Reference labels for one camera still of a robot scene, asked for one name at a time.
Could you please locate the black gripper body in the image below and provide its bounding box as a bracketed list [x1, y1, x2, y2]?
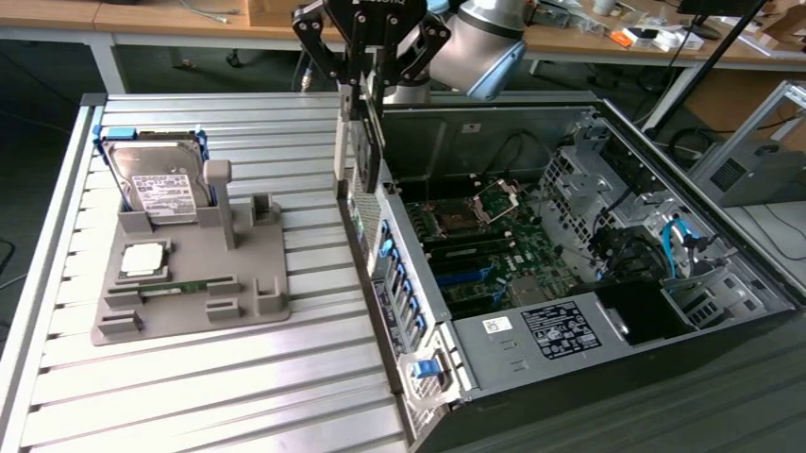
[324, 0, 431, 48]

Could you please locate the black graphics card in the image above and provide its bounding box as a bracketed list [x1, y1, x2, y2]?
[336, 44, 388, 195]

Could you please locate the cardboard box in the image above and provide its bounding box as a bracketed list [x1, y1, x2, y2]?
[247, 0, 304, 28]

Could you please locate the small metal box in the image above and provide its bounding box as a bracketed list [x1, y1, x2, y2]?
[526, 0, 571, 27]

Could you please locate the wooden desk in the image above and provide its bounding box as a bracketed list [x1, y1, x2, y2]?
[519, 0, 806, 136]
[0, 0, 379, 93]

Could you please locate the metal socket cover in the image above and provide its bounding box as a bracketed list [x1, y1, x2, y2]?
[471, 177, 526, 224]

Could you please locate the CPU socket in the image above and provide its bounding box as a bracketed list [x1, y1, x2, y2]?
[434, 197, 486, 236]

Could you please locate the blue disk caddy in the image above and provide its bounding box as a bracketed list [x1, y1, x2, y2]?
[91, 124, 212, 213]

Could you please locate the silver hard disk drive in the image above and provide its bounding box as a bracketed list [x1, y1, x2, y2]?
[101, 140, 211, 227]

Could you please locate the white box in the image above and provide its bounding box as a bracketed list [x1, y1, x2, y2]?
[653, 28, 706, 51]

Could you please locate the black RAM slot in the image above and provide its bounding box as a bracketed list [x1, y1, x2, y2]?
[426, 237, 516, 263]

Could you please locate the metal drive cage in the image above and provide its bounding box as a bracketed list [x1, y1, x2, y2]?
[538, 141, 638, 284]

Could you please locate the black monitor with stand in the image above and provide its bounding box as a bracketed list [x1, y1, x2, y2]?
[677, 0, 767, 40]

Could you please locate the green motherboard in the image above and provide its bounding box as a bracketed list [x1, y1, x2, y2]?
[402, 176, 584, 320]

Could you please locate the black slanted pole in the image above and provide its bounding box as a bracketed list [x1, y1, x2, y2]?
[639, 0, 774, 141]

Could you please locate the blue expansion slot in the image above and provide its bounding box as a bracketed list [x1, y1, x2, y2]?
[436, 266, 500, 288]

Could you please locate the silver CPU chip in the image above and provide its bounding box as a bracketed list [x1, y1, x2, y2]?
[119, 243, 169, 276]

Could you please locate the chipset heatsink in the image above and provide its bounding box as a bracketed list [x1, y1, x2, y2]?
[511, 277, 550, 307]

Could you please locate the green RAM stick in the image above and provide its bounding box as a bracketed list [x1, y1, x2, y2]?
[137, 278, 212, 297]

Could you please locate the brown cardboard piece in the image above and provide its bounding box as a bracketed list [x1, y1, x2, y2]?
[759, 4, 806, 51]

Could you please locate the grey parts rack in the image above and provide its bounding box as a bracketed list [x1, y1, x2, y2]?
[91, 159, 294, 348]

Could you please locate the grey computer tower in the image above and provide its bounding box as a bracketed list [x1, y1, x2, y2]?
[689, 139, 806, 209]

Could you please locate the grey power supply unit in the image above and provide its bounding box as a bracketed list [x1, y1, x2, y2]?
[450, 291, 631, 394]

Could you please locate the open black PC case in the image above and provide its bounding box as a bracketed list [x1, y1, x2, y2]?
[331, 96, 799, 453]

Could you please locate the white cable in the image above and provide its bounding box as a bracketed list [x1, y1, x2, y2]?
[179, 0, 244, 24]

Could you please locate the black wire bundle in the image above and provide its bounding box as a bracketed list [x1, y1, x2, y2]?
[588, 225, 669, 285]

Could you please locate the aluminium frame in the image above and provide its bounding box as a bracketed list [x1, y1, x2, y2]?
[691, 78, 806, 159]

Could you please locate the blue wire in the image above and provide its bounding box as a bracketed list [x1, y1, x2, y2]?
[659, 212, 702, 280]

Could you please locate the metal disk bay bracket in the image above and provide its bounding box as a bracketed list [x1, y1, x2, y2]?
[659, 263, 742, 330]

